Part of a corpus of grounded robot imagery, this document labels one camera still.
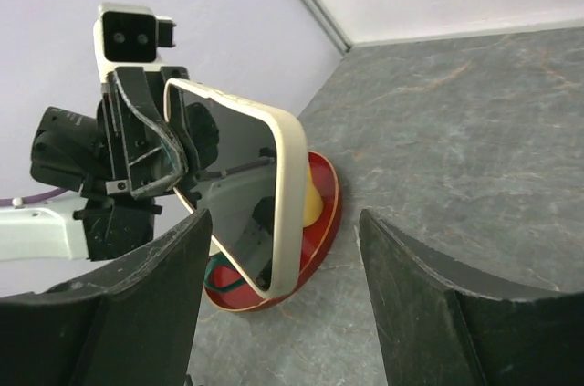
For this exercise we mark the pink-case smartphone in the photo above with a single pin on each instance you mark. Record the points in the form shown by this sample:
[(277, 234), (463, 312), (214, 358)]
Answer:
[(251, 176)]

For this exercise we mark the green mug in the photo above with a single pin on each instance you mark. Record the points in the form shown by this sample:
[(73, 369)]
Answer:
[(221, 276)]

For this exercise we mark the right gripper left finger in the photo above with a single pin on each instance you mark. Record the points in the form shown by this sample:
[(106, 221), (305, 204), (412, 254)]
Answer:
[(130, 322)]

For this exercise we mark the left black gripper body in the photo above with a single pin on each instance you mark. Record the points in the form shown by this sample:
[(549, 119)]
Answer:
[(157, 81)]

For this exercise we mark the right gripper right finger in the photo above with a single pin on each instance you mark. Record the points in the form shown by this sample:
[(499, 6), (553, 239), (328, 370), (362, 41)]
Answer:
[(443, 322)]

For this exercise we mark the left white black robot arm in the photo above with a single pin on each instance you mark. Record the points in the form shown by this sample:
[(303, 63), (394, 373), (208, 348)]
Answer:
[(107, 171)]

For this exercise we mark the yellow cup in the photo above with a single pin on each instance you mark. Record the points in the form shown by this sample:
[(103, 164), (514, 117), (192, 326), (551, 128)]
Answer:
[(313, 204)]

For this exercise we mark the red round tray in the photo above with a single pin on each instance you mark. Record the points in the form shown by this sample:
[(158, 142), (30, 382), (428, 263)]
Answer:
[(317, 240)]

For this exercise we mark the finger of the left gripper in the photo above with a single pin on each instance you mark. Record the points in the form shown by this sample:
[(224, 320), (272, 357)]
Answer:
[(196, 130), (154, 159)]

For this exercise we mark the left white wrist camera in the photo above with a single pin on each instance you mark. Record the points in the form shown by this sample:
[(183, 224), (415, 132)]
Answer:
[(130, 36)]

